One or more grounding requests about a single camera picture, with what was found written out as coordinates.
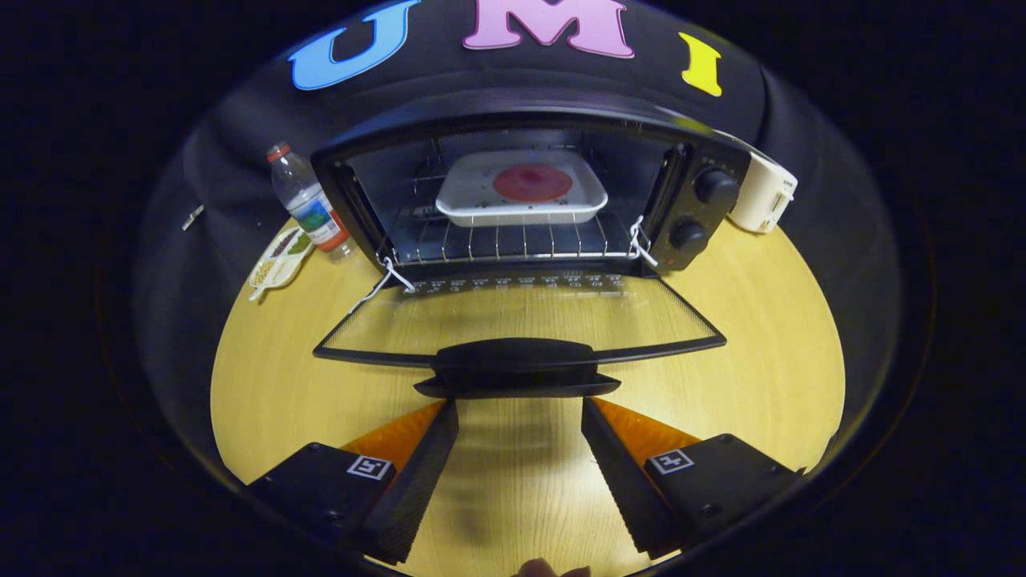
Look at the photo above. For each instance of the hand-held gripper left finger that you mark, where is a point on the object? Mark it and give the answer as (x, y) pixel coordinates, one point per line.
(417, 489)

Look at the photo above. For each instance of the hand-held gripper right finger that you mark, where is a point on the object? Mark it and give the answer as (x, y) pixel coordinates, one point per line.
(621, 489)

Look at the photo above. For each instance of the white food tray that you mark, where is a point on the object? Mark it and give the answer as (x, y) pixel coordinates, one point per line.
(473, 192)

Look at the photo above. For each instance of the pink ham slice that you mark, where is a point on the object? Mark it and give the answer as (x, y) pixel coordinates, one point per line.
(533, 183)

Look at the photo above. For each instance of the black toaster oven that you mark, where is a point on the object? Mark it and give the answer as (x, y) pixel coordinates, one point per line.
(529, 108)

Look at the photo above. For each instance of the white bread toaster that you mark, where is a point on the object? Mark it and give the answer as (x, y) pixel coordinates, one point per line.
(761, 196)

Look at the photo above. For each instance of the white divided snack dish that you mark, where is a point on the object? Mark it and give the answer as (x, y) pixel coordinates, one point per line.
(276, 268)

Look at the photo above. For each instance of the clear plastic water bottle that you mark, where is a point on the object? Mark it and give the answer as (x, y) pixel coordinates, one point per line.
(309, 204)

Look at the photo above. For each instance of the silver metal clip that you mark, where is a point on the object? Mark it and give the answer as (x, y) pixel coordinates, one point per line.
(192, 217)

